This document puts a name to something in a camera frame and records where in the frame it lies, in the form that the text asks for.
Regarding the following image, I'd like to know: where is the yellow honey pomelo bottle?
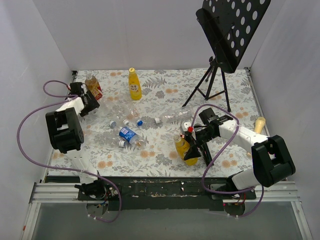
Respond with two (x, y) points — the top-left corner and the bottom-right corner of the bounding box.
(173, 135), (198, 166)

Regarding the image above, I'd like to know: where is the brown tea bottle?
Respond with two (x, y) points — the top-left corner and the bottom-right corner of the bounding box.
(84, 73), (103, 101)

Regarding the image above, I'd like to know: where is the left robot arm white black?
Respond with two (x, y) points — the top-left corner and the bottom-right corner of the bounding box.
(45, 82), (107, 200)

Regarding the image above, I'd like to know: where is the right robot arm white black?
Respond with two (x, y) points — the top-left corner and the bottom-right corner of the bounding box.
(183, 103), (296, 199)

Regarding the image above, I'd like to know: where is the clear bottle far left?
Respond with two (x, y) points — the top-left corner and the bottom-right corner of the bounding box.
(98, 110), (117, 129)

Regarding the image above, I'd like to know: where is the clear crushed plastic bottle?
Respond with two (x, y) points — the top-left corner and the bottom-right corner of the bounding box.
(154, 106), (194, 124)

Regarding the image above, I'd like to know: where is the clear bottle white cap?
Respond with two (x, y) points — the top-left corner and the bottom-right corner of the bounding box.
(102, 97), (130, 126)

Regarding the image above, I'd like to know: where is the clear bottle blue cap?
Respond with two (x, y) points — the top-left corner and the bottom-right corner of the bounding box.
(118, 94), (144, 127)

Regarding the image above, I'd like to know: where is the tall yellow juice bottle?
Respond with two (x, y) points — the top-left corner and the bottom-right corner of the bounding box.
(128, 67), (142, 101)

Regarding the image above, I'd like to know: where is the blue label crushed water bottle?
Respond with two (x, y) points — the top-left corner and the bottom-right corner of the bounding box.
(119, 126), (146, 149)

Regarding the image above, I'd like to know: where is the black silver microphone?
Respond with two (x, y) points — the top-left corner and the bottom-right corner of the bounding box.
(199, 143), (213, 166)

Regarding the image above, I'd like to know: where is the black front base bar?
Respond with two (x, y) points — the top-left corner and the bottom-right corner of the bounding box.
(77, 176), (266, 212)

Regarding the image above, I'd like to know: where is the floral patterned table mat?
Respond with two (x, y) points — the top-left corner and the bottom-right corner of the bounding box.
(48, 68), (263, 179)

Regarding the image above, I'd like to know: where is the beige cone object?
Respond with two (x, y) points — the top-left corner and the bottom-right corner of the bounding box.
(254, 116), (266, 134)

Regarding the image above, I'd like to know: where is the black perforated music stand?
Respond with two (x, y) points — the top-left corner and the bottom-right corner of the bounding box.
(191, 0), (271, 112)

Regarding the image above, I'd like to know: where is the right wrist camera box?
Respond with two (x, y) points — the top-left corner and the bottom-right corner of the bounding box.
(180, 121), (194, 134)

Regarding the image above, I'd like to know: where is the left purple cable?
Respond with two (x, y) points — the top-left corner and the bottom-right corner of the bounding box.
(16, 79), (123, 223)

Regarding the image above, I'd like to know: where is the purple cable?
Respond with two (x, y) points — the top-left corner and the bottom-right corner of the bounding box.
(193, 104), (265, 218)
(16, 79), (123, 223)

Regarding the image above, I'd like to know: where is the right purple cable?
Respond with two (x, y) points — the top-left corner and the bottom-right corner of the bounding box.
(193, 104), (265, 218)

